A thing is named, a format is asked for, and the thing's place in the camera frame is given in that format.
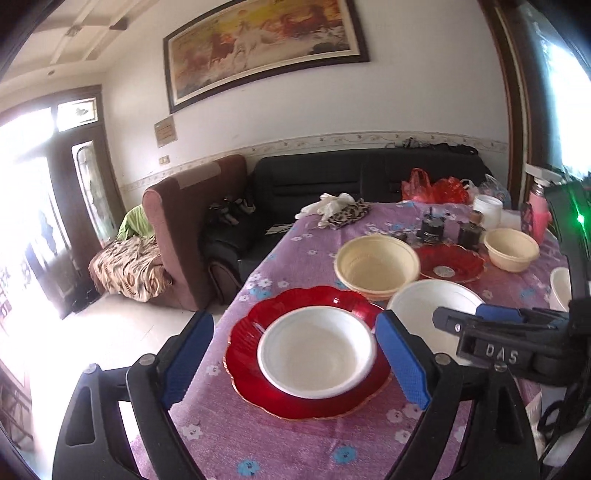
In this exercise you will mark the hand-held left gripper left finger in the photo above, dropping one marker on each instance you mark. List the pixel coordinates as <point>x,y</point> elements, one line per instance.
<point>189,360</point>

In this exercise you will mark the green cloth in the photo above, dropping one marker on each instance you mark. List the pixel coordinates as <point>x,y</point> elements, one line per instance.
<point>136,221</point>

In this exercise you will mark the small red glass plate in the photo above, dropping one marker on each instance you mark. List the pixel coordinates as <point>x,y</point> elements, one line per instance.
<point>461,265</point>

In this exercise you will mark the wooden window frame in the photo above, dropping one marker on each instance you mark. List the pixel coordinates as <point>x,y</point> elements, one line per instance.
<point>512,92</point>

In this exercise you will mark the brown patterned blanket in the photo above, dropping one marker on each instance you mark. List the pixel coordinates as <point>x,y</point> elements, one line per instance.
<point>129,267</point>

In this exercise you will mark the black bag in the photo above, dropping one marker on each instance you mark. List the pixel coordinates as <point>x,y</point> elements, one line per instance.
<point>231,214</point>

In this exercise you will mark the black jar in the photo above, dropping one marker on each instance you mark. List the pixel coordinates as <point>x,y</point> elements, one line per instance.
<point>431,233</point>
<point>468,235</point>

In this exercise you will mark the purple floral tablecloth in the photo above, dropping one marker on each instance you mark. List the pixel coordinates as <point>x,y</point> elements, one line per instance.
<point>295,258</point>

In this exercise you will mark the wooden chair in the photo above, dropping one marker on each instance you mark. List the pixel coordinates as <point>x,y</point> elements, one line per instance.
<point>18,406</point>

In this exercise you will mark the white plastic container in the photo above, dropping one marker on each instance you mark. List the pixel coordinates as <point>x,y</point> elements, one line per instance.
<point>487,210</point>

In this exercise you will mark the clear plastic bag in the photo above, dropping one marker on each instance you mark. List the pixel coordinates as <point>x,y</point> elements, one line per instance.
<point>496,187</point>

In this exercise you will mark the framed horse painting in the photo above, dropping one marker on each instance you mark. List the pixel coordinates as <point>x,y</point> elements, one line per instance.
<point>258,41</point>

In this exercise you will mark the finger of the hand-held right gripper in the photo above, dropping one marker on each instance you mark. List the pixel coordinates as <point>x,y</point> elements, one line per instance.
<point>498,311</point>
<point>450,319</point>

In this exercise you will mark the pink knit-sleeved thermos bottle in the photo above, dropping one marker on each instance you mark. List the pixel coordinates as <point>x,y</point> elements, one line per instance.
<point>539,207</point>

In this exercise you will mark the brown armchair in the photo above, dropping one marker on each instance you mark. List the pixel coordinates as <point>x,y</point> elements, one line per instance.
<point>184,221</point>

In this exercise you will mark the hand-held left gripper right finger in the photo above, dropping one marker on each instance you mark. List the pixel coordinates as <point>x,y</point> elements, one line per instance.
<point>401,355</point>

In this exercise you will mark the brown glass-panel door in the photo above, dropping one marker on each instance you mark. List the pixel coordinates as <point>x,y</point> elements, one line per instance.
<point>62,194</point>

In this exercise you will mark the leopard print cloth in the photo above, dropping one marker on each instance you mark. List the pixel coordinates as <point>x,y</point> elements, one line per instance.
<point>348,213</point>

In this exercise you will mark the white glove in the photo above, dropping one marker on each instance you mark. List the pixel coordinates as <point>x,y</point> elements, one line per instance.
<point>330,201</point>

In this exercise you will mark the white foam bowl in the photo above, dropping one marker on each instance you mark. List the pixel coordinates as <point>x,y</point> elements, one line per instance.
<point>314,350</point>
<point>425,309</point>
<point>559,288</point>

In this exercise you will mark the red plastic bag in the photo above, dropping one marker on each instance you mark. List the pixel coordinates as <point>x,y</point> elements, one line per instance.
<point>443,189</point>

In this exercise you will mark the dark cloth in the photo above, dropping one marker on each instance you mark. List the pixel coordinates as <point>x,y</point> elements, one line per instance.
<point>443,148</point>

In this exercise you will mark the wall plaque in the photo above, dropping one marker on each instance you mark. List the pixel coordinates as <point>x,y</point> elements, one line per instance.
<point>165,131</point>

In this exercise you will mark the black sofa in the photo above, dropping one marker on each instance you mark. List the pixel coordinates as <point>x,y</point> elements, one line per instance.
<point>323,180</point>

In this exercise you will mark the large red glass plate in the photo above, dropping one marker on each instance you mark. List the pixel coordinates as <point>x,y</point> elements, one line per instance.
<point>244,350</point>

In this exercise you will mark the cream plastic bowl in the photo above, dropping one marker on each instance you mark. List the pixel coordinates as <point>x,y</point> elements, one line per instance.
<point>510,249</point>
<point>369,267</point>

